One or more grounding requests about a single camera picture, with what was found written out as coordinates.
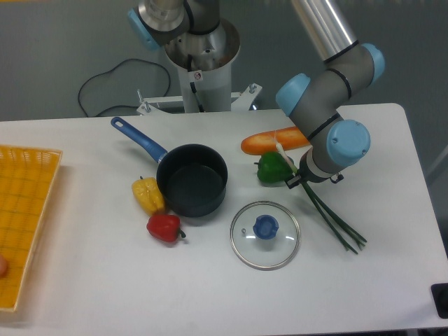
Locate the green bell pepper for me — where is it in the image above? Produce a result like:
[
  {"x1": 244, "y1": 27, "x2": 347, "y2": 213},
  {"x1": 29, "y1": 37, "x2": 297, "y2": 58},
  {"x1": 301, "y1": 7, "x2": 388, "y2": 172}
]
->
[{"x1": 256, "y1": 151, "x2": 293, "y2": 184}]

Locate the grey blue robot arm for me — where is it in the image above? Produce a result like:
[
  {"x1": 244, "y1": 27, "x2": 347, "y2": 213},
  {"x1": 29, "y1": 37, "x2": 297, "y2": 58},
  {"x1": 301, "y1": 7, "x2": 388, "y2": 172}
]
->
[{"x1": 127, "y1": 1, "x2": 385, "y2": 188}]

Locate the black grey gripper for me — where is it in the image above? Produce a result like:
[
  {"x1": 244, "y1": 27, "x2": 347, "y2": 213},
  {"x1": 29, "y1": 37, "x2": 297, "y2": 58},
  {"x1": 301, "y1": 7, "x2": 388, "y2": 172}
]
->
[{"x1": 284, "y1": 150, "x2": 344, "y2": 189}]

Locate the yellow bell pepper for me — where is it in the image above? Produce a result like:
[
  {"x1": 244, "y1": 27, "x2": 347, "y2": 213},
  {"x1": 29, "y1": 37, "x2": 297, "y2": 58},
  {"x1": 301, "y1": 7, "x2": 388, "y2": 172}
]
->
[{"x1": 132, "y1": 176, "x2": 166, "y2": 216}]

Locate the black corner device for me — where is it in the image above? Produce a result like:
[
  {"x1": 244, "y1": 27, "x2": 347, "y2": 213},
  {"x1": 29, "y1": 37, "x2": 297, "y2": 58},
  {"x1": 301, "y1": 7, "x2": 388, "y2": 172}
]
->
[{"x1": 430, "y1": 283, "x2": 448, "y2": 319}]

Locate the red bell pepper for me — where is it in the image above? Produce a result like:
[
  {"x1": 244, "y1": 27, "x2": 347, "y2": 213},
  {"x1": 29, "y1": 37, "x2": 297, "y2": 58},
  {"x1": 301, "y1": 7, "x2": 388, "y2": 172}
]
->
[{"x1": 146, "y1": 214, "x2": 186, "y2": 243}]

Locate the dark saucepan blue handle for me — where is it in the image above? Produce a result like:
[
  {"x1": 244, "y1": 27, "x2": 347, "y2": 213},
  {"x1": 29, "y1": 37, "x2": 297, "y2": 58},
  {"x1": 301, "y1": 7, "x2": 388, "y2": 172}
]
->
[{"x1": 111, "y1": 117, "x2": 228, "y2": 218}]

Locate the green onion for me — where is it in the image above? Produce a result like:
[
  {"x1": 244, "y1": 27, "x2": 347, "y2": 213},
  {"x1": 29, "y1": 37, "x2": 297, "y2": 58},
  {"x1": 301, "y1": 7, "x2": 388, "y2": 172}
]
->
[{"x1": 276, "y1": 143, "x2": 368, "y2": 255}]

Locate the yellow woven basket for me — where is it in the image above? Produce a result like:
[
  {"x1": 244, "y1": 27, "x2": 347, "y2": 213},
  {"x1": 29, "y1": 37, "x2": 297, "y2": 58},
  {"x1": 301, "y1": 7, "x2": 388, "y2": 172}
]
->
[{"x1": 1, "y1": 145, "x2": 63, "y2": 312}]

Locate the glass lid blue knob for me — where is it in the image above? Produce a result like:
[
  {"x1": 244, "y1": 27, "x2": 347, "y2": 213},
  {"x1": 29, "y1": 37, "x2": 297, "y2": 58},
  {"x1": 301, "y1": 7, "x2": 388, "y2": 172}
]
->
[{"x1": 230, "y1": 201, "x2": 301, "y2": 271}]

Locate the orange baguette bread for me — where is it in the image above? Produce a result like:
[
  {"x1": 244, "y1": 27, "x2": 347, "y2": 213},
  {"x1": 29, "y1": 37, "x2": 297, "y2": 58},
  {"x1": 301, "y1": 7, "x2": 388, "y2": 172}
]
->
[{"x1": 240, "y1": 126, "x2": 310, "y2": 155}]

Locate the black cable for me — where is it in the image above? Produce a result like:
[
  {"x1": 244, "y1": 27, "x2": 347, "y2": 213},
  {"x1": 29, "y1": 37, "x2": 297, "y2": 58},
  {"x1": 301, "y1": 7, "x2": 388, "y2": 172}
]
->
[{"x1": 77, "y1": 57, "x2": 172, "y2": 118}]

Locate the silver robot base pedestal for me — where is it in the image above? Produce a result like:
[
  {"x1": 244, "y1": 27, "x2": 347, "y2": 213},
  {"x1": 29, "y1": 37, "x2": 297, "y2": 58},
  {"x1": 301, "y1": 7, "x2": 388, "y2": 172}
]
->
[{"x1": 135, "y1": 17, "x2": 263, "y2": 116}]

